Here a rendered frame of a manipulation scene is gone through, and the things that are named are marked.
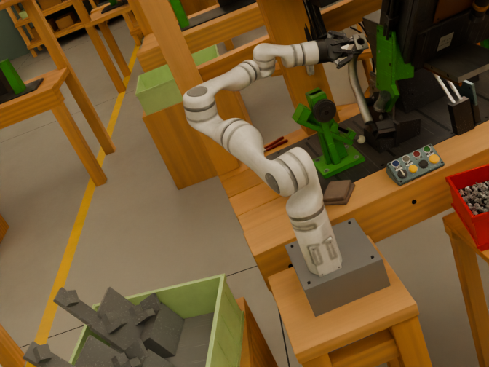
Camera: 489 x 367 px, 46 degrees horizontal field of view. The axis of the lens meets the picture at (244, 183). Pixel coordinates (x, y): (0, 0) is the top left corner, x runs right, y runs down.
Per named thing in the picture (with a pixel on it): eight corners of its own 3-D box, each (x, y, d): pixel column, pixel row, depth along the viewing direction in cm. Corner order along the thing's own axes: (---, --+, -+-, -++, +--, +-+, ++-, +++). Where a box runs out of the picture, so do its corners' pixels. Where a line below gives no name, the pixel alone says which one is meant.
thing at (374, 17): (480, 80, 207) (465, -11, 191) (404, 115, 206) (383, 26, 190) (452, 68, 223) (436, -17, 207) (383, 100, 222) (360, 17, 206)
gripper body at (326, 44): (319, 58, 180) (347, 54, 182) (312, 35, 182) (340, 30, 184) (313, 70, 187) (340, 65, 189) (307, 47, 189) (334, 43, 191)
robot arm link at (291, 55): (297, 34, 183) (295, 59, 189) (250, 41, 180) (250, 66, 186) (303, 44, 178) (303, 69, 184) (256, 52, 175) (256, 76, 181)
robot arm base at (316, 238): (347, 264, 144) (330, 210, 136) (313, 279, 144) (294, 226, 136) (334, 245, 152) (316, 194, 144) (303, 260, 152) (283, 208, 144)
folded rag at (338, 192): (332, 186, 184) (330, 179, 183) (356, 186, 180) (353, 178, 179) (322, 206, 177) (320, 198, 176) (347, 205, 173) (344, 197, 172)
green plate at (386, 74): (415, 93, 184) (417, 27, 175) (391, 97, 183) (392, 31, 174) (398, 83, 194) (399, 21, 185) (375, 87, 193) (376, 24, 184)
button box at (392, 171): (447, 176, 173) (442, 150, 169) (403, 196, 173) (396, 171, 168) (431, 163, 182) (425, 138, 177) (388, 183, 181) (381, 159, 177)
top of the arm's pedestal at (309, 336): (420, 314, 140) (416, 303, 138) (299, 365, 141) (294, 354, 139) (371, 244, 168) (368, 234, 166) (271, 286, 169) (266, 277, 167)
